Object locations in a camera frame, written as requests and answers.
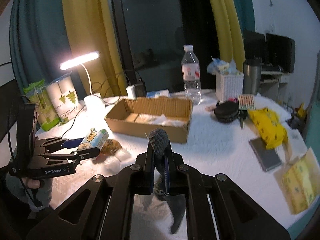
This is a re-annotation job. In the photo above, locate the steel thermos cup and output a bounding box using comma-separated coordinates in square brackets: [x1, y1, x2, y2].
[243, 57, 262, 95]

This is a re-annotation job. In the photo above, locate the black lamp cable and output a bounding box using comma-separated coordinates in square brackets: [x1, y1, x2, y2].
[61, 73, 131, 139]

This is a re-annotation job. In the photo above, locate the brown plush toy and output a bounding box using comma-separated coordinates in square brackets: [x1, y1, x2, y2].
[100, 139, 122, 155]

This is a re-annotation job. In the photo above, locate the small patterned card box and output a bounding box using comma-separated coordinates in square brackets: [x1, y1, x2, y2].
[238, 94, 255, 111]

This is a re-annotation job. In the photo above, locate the plastic water bottle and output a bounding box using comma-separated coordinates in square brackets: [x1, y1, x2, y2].
[181, 44, 201, 105]

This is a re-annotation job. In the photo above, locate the black appliance box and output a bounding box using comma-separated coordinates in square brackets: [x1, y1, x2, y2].
[243, 30, 296, 73]

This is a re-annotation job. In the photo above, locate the black grey sock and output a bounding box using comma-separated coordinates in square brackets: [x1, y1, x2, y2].
[149, 128, 186, 234]

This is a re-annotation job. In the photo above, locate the tissue pack with cartoon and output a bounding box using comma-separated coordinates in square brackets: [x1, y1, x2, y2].
[76, 128, 109, 160]

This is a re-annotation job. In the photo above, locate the green snack bag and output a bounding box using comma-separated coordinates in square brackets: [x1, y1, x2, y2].
[23, 79, 60, 131]

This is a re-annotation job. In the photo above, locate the white desk lamp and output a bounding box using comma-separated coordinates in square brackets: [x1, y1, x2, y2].
[59, 51, 105, 118]

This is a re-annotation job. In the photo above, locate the black round case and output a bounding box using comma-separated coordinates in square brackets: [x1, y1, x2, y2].
[214, 101, 240, 123]

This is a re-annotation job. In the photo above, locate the yellow curtain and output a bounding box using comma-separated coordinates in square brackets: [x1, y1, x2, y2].
[62, 0, 127, 97]

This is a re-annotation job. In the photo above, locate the black power adapter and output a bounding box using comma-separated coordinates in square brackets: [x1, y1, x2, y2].
[134, 78, 147, 97]

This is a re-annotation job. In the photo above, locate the yellow plastic bag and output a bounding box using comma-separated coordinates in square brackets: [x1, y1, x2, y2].
[248, 108, 288, 150]

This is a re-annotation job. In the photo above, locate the paper cup package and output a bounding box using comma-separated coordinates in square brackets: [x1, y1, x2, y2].
[46, 73, 81, 124]

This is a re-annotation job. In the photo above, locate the left hand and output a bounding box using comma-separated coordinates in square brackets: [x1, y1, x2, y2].
[22, 177, 42, 189]

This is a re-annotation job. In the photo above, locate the white cloth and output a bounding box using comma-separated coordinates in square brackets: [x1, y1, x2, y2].
[135, 114, 188, 127]

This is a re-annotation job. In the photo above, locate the brown cardboard box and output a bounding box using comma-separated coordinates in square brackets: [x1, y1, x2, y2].
[105, 97, 193, 144]

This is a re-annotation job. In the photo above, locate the white perforated basket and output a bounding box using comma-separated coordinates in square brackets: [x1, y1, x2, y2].
[216, 72, 244, 101]

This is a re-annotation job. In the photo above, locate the yellow tissue pack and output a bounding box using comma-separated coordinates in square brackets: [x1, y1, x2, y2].
[274, 148, 319, 215]

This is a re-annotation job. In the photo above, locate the white charger plug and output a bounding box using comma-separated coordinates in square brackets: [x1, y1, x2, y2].
[126, 85, 137, 100]

